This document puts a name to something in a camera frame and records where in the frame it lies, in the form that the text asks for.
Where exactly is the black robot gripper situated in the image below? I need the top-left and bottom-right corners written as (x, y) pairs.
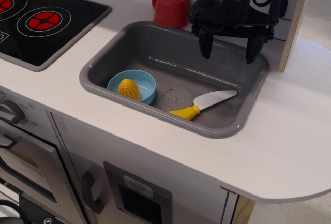
top-left (189, 0), bottom-right (279, 64)

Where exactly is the yellow toy corn cob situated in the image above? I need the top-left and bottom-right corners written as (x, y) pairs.
top-left (117, 78), bottom-right (141, 101)

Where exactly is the grey plastic sink basin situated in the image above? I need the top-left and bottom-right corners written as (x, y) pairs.
top-left (80, 21), bottom-right (269, 139)

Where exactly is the light blue plastic bowl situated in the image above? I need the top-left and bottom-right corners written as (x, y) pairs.
top-left (107, 70), bottom-right (156, 104)

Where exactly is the red plastic cup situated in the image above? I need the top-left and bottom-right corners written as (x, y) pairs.
top-left (152, 0), bottom-right (188, 28)

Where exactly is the light wood side panel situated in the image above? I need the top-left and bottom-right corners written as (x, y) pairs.
top-left (278, 0), bottom-right (309, 72)

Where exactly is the grey dispenser panel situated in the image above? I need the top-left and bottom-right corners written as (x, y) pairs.
top-left (103, 161), bottom-right (173, 224)

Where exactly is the black toy stovetop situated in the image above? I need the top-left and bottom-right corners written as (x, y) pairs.
top-left (1, 0), bottom-right (112, 72)

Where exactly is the grey oven control knob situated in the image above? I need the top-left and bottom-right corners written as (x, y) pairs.
top-left (1, 100), bottom-right (28, 124)

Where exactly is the grey oven door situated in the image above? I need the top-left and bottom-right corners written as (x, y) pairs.
top-left (1, 122), bottom-right (85, 223)

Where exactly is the yellow handled toy spatula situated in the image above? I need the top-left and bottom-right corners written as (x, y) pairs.
top-left (169, 90), bottom-right (237, 120)

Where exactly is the grey cabinet door handle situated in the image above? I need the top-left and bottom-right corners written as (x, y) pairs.
top-left (81, 172), bottom-right (104, 214)

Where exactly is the black cable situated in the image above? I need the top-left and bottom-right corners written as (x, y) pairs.
top-left (0, 199), bottom-right (29, 224)

